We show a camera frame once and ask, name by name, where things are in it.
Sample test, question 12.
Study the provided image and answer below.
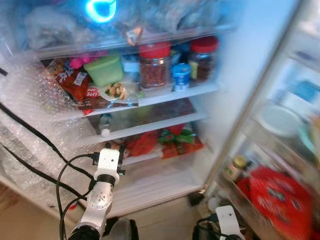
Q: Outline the clear plastic water bottle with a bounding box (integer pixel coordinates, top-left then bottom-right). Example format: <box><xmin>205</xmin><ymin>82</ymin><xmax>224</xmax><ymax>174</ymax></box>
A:
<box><xmin>98</xmin><ymin>113</ymin><xmax>114</xmax><ymax>137</ymax></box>

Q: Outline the fridge door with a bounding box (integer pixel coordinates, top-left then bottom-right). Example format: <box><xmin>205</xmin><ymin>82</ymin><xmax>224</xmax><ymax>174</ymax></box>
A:
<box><xmin>205</xmin><ymin>0</ymin><xmax>320</xmax><ymax>240</ymax></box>

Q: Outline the white-edged glass fridge shelf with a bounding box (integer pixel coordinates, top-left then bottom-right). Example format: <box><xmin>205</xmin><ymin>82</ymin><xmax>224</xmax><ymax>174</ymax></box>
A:
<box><xmin>50</xmin><ymin>82</ymin><xmax>221</xmax><ymax>122</ymax></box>
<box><xmin>75</xmin><ymin>111</ymin><xmax>208</xmax><ymax>147</ymax></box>

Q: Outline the red plastic packet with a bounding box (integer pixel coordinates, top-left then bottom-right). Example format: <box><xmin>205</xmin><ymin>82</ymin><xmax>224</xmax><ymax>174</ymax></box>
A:
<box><xmin>125</xmin><ymin>131</ymin><xmax>162</xmax><ymax>158</ymax></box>

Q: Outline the white crisper drawer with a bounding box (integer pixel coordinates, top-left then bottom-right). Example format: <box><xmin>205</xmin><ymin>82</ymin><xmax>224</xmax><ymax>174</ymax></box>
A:
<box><xmin>107</xmin><ymin>155</ymin><xmax>206</xmax><ymax>217</ymax></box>

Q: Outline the clear bag of nuts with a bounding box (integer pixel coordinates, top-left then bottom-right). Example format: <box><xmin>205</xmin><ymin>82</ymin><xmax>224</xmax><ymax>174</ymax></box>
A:
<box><xmin>100</xmin><ymin>81</ymin><xmax>140</xmax><ymax>103</ymax></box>

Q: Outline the red green wrapped packet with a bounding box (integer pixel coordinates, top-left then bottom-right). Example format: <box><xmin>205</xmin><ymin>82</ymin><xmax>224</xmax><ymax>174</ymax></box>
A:
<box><xmin>158</xmin><ymin>124</ymin><xmax>204</xmax><ymax>160</ymax></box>

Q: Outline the dark grey robot leg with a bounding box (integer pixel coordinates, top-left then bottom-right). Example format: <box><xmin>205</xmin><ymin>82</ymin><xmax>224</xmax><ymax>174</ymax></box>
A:
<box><xmin>106</xmin><ymin>217</ymin><xmax>139</xmax><ymax>240</ymax></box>

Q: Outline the red snack packet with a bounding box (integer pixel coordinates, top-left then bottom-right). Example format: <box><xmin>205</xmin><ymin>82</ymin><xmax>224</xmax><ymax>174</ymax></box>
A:
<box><xmin>47</xmin><ymin>59</ymin><xmax>101</xmax><ymax>110</ymax></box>

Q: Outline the green plastic container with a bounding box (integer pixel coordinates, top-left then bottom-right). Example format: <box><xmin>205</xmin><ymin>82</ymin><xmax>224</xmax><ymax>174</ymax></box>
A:
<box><xmin>83</xmin><ymin>54</ymin><xmax>124</xmax><ymax>87</ymax></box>

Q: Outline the blue plastic tub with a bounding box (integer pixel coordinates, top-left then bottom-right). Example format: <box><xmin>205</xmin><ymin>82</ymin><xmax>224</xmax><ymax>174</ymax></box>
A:
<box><xmin>121</xmin><ymin>53</ymin><xmax>142</xmax><ymax>77</ymax></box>

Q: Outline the wide red-lid jar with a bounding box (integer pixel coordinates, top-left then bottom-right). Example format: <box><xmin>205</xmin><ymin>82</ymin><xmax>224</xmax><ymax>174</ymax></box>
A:
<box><xmin>138</xmin><ymin>42</ymin><xmax>173</xmax><ymax>91</ymax></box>

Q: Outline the pink small object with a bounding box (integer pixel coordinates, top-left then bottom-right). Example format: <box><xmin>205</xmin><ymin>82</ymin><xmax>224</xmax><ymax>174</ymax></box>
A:
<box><xmin>68</xmin><ymin>56</ymin><xmax>87</xmax><ymax>70</ymax></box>

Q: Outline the clear bubble wrap sheet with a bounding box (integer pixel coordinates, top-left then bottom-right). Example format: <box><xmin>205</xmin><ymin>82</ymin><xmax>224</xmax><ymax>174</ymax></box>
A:
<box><xmin>0</xmin><ymin>52</ymin><xmax>108</xmax><ymax>211</ymax></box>

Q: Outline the blue white small cup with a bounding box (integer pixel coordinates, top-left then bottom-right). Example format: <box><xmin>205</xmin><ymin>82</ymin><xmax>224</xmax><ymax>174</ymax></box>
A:
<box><xmin>171</xmin><ymin>63</ymin><xmax>192</xmax><ymax>92</ymax></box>

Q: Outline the blue carton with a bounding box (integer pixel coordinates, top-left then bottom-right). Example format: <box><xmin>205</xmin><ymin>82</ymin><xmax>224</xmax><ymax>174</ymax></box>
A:
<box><xmin>290</xmin><ymin>79</ymin><xmax>320</xmax><ymax>105</ymax></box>

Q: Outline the yellow-lid glass jar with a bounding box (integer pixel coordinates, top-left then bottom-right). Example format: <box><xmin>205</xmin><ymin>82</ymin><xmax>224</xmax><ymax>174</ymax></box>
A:
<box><xmin>224</xmin><ymin>155</ymin><xmax>250</xmax><ymax>183</ymax></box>

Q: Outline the dark red-lid jar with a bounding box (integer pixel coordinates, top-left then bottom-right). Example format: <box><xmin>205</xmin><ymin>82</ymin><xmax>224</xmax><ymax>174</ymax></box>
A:
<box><xmin>188</xmin><ymin>36</ymin><xmax>220</xmax><ymax>85</ymax></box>

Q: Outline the clear freezer tray shelf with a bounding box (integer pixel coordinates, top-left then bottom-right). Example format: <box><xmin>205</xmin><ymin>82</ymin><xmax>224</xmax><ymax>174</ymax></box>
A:
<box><xmin>30</xmin><ymin>22</ymin><xmax>236</xmax><ymax>61</ymax></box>

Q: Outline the white round bowl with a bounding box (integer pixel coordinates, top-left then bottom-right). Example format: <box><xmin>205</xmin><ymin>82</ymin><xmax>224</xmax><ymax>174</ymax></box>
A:
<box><xmin>259</xmin><ymin>103</ymin><xmax>304</xmax><ymax>139</ymax></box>

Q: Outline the grey frozen food bag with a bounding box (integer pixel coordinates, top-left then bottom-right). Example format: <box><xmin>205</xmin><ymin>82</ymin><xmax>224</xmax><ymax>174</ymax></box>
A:
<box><xmin>22</xmin><ymin>6</ymin><xmax>93</xmax><ymax>50</ymax></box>

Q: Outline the large red printed bag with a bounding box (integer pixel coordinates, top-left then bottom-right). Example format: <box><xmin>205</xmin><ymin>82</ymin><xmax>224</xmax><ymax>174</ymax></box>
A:
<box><xmin>236</xmin><ymin>165</ymin><xmax>317</xmax><ymax>240</ymax></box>

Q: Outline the clear frozen food bag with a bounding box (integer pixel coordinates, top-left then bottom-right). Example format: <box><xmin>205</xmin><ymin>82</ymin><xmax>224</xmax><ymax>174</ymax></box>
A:
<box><xmin>142</xmin><ymin>0</ymin><xmax>231</xmax><ymax>32</ymax></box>

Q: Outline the thick black cable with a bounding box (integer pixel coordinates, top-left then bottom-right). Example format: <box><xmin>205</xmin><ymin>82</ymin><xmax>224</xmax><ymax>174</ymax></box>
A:
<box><xmin>0</xmin><ymin>144</ymin><xmax>86</xmax><ymax>200</ymax></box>
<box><xmin>0</xmin><ymin>102</ymin><xmax>96</xmax><ymax>180</ymax></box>

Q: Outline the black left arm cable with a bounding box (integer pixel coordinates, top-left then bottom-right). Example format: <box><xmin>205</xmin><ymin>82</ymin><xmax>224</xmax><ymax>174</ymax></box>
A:
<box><xmin>55</xmin><ymin>153</ymin><xmax>101</xmax><ymax>240</ymax></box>

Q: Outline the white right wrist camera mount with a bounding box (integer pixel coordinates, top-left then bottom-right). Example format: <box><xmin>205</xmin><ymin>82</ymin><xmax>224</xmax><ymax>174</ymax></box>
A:
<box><xmin>215</xmin><ymin>205</ymin><xmax>246</xmax><ymax>240</ymax></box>

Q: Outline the blue glowing ring light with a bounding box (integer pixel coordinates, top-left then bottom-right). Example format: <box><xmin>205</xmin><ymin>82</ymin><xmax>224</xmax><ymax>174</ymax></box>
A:
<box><xmin>84</xmin><ymin>0</ymin><xmax>118</xmax><ymax>24</ymax></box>

